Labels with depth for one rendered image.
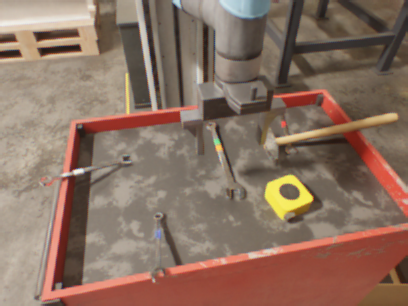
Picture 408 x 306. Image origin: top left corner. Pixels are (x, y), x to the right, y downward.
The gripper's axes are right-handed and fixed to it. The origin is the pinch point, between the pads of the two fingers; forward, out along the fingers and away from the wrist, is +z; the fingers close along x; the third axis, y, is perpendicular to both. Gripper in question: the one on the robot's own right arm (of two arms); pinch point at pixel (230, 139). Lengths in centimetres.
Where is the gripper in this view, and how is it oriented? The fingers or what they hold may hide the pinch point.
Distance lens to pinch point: 64.3
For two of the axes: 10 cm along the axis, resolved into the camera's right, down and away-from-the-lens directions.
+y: -2.1, -7.2, 6.6
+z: 0.0, 6.8, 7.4
